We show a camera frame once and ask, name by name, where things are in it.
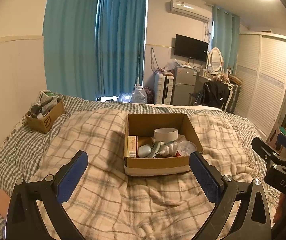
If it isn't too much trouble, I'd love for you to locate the clear plastic bag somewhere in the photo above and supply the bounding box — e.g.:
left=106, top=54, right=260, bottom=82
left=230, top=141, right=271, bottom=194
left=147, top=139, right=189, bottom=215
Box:
left=176, top=140, right=197, bottom=157

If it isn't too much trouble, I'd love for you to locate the white tape roll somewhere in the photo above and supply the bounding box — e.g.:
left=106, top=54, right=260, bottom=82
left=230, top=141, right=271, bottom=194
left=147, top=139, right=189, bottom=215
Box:
left=154, top=128, right=178, bottom=143

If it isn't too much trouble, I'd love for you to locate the white earbud case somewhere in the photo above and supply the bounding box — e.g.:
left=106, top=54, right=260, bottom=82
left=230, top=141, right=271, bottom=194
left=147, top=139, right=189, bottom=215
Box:
left=138, top=144, right=152, bottom=158

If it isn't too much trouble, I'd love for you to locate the tan printed medicine box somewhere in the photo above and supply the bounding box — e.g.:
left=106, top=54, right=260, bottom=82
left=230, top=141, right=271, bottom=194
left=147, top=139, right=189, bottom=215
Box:
left=127, top=135, right=138, bottom=159

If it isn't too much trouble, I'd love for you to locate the white plush toy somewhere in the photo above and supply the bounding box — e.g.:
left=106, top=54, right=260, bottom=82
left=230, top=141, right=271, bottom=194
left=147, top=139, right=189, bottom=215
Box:
left=158, top=141, right=179, bottom=157

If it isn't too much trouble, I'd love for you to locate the plastic stool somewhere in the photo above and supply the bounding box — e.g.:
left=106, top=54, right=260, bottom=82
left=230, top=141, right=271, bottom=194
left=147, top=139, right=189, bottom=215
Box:
left=268, top=127, right=286, bottom=151

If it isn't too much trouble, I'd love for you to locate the pink card on bed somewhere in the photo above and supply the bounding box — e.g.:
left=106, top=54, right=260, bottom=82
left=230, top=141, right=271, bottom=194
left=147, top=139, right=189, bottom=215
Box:
left=0, top=189, right=11, bottom=219

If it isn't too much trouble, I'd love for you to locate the white louvered wardrobe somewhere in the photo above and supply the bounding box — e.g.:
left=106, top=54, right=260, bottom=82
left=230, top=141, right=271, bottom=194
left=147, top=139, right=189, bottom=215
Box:
left=235, top=32, right=286, bottom=139

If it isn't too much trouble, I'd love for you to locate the chair with black jacket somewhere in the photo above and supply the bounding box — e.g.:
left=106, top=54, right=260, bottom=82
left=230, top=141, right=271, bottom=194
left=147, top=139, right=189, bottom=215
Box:
left=190, top=81, right=234, bottom=112

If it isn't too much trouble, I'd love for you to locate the beige plaid blanket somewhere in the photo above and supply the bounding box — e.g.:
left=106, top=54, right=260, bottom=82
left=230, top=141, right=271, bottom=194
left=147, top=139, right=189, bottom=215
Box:
left=32, top=108, right=266, bottom=239

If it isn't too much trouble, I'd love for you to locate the white oval vanity mirror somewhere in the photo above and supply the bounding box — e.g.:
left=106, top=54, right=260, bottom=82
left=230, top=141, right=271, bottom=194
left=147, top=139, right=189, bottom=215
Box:
left=206, top=47, right=224, bottom=73

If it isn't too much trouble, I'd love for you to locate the large open cardboard box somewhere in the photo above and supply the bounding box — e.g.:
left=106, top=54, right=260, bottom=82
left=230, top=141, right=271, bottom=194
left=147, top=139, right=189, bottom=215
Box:
left=124, top=113, right=203, bottom=177

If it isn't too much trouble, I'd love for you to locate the grey mini fridge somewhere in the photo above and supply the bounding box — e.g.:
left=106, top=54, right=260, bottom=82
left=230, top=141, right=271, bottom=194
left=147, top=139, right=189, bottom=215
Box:
left=171, top=67, right=197, bottom=106

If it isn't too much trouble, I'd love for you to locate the small cardboard box with items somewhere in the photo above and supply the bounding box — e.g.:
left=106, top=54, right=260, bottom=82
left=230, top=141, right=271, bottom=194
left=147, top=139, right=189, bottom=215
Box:
left=25, top=90, right=64, bottom=133

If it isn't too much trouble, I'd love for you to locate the white suitcase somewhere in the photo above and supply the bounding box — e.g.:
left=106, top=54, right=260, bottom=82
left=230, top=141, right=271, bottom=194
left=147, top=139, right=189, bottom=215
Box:
left=154, top=73, right=174, bottom=105

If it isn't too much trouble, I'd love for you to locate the teal corner curtain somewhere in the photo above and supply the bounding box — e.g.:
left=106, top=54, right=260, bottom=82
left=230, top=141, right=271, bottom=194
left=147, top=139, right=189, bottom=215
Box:
left=212, top=5, right=240, bottom=73

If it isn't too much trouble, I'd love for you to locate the large clear water jug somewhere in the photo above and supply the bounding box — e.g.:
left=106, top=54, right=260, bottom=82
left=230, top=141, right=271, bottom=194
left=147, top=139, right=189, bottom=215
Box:
left=131, top=84, right=147, bottom=103

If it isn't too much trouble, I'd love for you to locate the teal window curtain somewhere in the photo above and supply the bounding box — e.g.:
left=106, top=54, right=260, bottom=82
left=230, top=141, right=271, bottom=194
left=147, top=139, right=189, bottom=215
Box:
left=43, top=0, right=147, bottom=100

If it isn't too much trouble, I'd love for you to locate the black wall television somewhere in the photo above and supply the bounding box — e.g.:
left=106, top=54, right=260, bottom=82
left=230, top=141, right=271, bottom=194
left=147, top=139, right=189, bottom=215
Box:
left=174, top=34, right=208, bottom=62

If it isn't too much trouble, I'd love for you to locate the white wall air conditioner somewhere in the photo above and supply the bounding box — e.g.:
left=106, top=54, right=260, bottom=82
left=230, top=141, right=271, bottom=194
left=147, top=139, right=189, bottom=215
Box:
left=170, top=0, right=212, bottom=22

